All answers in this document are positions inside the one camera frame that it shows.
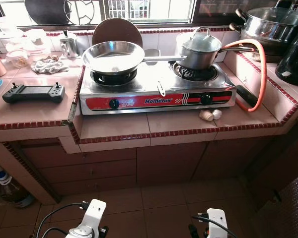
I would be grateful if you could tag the black electric kettle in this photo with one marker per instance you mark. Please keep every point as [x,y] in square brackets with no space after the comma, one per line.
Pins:
[294,64]

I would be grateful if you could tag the dark stone pestle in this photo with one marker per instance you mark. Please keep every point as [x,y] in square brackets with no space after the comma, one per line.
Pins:
[246,95]

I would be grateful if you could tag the white garlic bulb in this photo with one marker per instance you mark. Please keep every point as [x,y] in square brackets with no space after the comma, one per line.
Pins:
[217,114]

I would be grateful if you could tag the large steel steamer pot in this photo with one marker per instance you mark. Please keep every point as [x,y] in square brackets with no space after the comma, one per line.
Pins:
[273,27]

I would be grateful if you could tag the steel saucepan with glass lid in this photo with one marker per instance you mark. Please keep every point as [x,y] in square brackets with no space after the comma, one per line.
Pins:
[198,54]

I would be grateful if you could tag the steel red gas stove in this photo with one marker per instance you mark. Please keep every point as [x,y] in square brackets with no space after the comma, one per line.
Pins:
[154,101]

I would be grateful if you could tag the window with iron grille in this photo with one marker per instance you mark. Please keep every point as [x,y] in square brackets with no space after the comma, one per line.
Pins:
[139,10]

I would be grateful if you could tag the steel frying pan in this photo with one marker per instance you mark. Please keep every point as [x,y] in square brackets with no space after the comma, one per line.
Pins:
[114,57]

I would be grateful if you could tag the round brown board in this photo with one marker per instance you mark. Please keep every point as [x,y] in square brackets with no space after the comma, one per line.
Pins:
[116,30]

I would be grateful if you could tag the steel lidded mug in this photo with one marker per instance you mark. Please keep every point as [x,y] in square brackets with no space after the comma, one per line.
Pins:
[69,45]

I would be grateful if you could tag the crumpled grey rag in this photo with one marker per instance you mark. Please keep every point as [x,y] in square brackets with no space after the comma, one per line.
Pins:
[49,65]

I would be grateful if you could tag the black handheld controller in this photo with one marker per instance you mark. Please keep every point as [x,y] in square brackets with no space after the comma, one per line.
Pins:
[34,91]

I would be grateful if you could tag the dark round wok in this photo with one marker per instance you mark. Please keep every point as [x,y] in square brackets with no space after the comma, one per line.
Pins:
[47,10]

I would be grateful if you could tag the white plastic container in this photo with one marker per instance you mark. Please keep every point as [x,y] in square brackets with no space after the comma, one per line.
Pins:
[36,37]

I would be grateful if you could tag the clear plastic food container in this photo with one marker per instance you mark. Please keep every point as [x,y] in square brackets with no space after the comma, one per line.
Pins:
[17,58]

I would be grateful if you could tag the plastic bottle with blue cap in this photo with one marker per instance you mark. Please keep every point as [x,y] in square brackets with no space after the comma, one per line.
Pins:
[12,191]

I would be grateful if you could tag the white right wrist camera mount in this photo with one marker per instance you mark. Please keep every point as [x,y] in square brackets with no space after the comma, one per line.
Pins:
[217,223]

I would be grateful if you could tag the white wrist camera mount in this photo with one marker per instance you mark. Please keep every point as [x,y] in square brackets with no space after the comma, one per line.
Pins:
[93,213]
[217,223]

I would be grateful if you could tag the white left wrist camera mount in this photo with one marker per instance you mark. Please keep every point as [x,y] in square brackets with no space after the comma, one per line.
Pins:
[93,213]

